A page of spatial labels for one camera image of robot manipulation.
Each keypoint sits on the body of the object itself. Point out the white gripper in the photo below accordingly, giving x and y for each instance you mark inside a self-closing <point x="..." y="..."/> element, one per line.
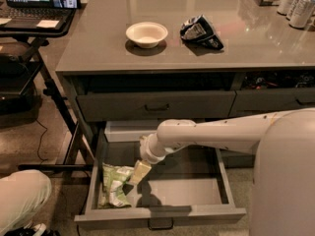
<point x="147" y="150"/>

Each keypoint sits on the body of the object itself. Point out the green jalapeno chip bag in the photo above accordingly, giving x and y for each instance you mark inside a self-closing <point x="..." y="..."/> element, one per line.
<point x="114" y="179"/>

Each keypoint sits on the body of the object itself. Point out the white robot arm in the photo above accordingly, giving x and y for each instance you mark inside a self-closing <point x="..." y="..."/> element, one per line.
<point x="283" y="146"/>

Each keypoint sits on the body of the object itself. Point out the open grey middle drawer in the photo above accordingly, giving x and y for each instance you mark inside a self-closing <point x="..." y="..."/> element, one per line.
<point x="188" y="188"/>

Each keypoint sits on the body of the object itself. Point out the grey top left drawer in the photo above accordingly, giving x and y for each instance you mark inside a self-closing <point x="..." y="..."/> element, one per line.
<point x="97" y="107"/>

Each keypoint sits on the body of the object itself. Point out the grey bottom right drawer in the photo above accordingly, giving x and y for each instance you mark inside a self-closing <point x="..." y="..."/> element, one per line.
<point x="232" y="159"/>

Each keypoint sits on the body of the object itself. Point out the grey top right drawer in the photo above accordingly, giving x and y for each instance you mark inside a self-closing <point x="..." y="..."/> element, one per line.
<point x="258" y="101"/>

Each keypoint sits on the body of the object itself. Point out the black crumpled chip bag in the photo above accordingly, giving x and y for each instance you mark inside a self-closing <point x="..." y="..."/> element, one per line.
<point x="199" y="30"/>

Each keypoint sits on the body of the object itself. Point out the black and white shoe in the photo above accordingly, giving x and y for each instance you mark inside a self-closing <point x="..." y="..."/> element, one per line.
<point x="38" y="230"/>

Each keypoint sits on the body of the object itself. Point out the person's leg beige trousers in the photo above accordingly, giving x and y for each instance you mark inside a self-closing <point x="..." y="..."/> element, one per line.
<point x="22" y="195"/>

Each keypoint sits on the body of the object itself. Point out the white paper bowl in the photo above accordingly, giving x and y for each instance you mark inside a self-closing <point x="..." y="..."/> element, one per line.
<point x="147" y="34"/>

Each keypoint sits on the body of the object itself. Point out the black laptop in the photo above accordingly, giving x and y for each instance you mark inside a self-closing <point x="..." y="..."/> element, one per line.
<point x="35" y="15"/>

